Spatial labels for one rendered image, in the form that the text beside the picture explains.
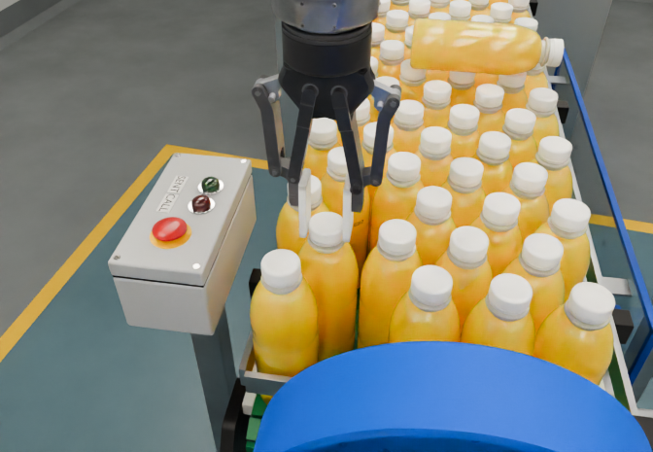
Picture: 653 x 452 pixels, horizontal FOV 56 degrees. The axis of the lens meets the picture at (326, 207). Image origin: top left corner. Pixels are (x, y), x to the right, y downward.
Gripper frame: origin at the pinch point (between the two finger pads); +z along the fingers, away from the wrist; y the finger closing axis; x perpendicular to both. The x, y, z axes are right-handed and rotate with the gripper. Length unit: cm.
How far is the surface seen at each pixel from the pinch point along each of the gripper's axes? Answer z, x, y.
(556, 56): -1.5, 36.1, 27.1
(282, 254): 2.4, -5.1, -3.7
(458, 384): -9.9, -26.3, 11.8
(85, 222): 114, 112, -111
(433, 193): 2.4, 7.1, 11.1
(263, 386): 16.9, -10.9, -5.1
